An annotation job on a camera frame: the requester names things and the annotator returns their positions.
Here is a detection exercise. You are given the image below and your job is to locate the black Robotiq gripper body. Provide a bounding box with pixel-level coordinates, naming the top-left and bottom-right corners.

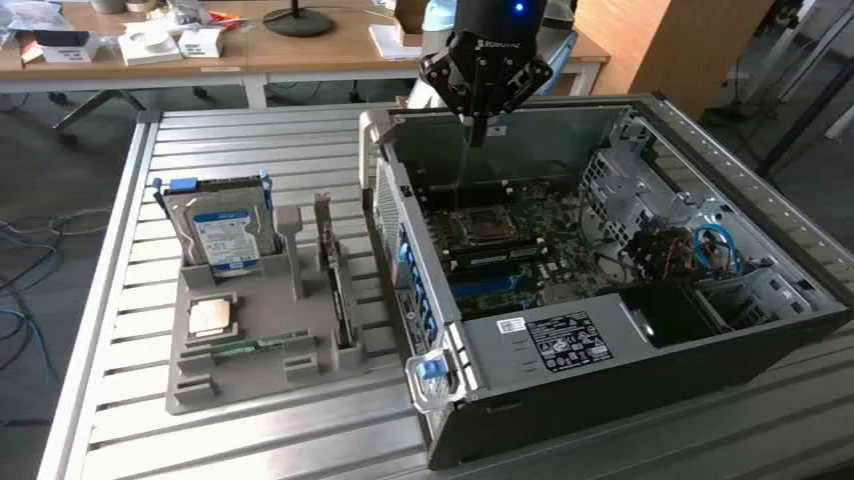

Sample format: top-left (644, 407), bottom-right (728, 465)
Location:
top-left (445, 0), bottom-right (548, 101)

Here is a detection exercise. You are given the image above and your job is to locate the black graphics card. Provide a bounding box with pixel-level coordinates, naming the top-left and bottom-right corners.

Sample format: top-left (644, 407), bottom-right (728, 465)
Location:
top-left (311, 192), bottom-right (362, 354)

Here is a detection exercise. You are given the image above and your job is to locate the white paper stack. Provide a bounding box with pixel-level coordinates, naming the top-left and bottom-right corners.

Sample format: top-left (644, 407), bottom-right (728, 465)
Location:
top-left (369, 24), bottom-right (426, 61)

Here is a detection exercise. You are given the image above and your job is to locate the brown cardboard box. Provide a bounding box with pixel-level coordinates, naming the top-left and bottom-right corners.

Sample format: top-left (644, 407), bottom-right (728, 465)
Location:
top-left (393, 0), bottom-right (433, 34)

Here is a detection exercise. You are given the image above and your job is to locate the wooden office desk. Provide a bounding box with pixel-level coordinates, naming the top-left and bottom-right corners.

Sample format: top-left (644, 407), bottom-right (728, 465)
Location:
top-left (245, 0), bottom-right (613, 109)
top-left (0, 0), bottom-right (250, 146)

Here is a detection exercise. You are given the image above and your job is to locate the black round lamp base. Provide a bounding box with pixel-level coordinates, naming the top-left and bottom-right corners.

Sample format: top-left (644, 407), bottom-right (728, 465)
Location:
top-left (262, 0), bottom-right (335, 39)

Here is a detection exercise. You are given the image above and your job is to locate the wooden cabinet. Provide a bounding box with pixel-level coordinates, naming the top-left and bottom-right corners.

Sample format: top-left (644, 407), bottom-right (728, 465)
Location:
top-left (573, 0), bottom-right (780, 121)

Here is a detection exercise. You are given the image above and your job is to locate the silver drive cage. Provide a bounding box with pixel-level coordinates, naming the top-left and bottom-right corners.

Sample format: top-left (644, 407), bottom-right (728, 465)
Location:
top-left (577, 147), bottom-right (669, 236)

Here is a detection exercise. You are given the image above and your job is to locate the CPU socket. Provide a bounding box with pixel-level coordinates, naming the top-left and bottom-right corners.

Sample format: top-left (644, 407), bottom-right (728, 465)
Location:
top-left (450, 204), bottom-right (520, 246)

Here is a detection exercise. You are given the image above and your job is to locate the green motherboard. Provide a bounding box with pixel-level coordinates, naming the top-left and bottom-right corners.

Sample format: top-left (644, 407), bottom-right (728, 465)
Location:
top-left (426, 179), bottom-right (629, 321)

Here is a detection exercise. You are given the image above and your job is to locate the installed black RAM stick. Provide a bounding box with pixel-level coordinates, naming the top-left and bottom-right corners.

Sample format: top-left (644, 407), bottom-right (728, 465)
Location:
top-left (447, 242), bottom-right (544, 271)

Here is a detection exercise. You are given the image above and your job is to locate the orange red paper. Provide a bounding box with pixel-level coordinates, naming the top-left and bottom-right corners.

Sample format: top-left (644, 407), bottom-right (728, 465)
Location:
top-left (206, 9), bottom-right (249, 31)

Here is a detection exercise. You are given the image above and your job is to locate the small white labelled box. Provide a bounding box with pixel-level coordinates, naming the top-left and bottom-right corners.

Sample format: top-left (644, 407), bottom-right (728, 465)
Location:
top-left (178, 27), bottom-right (226, 59)

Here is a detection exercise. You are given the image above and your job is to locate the blue expansion slot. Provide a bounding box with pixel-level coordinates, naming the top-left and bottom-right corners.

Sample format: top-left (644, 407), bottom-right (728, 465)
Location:
top-left (453, 274), bottom-right (526, 299)

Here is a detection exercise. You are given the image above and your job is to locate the white tape roll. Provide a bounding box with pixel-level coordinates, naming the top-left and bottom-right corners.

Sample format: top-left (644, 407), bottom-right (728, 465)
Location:
top-left (130, 30), bottom-right (177, 54)

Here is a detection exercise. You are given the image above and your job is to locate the white flat cardboard box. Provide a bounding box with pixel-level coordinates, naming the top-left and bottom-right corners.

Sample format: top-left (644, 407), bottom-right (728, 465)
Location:
top-left (118, 24), bottom-right (183, 66)

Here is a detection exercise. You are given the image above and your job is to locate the grey plastic parts rack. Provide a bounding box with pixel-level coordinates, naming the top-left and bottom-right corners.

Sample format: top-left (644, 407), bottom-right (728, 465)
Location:
top-left (165, 204), bottom-right (367, 416)

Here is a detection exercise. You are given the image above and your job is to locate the grey power supply unit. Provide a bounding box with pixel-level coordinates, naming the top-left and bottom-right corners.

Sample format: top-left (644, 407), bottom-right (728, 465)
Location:
top-left (459, 294), bottom-right (653, 394)

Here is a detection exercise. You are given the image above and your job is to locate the blue case latch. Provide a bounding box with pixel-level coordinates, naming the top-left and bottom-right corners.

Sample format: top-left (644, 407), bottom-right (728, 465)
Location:
top-left (414, 352), bottom-right (446, 384)

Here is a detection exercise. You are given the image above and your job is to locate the white box with black top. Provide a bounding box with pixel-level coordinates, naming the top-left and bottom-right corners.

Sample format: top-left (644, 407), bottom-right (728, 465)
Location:
top-left (32, 29), bottom-right (102, 64)

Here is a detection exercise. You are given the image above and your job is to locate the square CPU chip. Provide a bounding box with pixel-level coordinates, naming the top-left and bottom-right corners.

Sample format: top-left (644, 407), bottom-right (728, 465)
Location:
top-left (189, 298), bottom-right (237, 337)

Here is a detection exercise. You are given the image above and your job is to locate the green RAM stick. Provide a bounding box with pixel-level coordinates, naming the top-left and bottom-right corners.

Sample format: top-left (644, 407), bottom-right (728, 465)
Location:
top-left (178, 327), bottom-right (313, 359)

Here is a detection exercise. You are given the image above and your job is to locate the clear plastic bag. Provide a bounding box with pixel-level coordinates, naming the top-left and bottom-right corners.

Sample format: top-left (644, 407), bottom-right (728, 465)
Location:
top-left (0, 0), bottom-right (75, 31)

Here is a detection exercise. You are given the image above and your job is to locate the black open PC case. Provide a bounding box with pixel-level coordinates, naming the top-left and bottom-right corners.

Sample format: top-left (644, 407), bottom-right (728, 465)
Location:
top-left (358, 91), bottom-right (854, 471)

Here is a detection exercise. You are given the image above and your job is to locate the red wire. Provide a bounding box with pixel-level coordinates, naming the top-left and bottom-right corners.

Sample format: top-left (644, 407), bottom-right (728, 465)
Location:
top-left (664, 234), bottom-right (690, 279)

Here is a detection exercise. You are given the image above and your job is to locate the hard disk with blue bracket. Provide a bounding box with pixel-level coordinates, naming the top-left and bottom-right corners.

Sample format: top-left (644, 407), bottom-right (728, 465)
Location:
top-left (151, 168), bottom-right (279, 279)

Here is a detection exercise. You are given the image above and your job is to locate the blue wire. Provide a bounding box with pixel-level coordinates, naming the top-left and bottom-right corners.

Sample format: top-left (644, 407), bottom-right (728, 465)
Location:
top-left (690, 224), bottom-right (746, 276)

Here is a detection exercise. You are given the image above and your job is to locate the blue floor cable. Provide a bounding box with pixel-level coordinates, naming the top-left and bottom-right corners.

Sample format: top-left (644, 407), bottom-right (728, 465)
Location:
top-left (0, 219), bottom-right (66, 426)

